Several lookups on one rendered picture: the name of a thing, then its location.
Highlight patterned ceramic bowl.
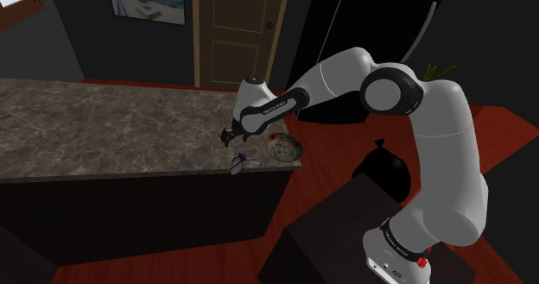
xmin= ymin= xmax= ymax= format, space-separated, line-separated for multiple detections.
xmin=266 ymin=132 xmax=305 ymax=163

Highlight brown panelled door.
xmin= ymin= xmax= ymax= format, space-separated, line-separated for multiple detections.
xmin=192 ymin=0 xmax=293 ymax=92

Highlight dark kitchen counter cabinet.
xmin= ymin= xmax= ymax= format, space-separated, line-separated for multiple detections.
xmin=0 ymin=168 xmax=295 ymax=268

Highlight dark robot stand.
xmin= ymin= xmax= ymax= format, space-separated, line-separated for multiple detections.
xmin=257 ymin=172 xmax=478 ymax=284

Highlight black garbage bag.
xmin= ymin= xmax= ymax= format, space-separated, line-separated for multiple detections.
xmin=351 ymin=138 xmax=412 ymax=205

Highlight green potted plant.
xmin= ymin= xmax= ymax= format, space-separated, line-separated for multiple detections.
xmin=422 ymin=63 xmax=458 ymax=83

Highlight framed landscape wall picture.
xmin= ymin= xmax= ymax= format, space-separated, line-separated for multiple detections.
xmin=105 ymin=0 xmax=187 ymax=27

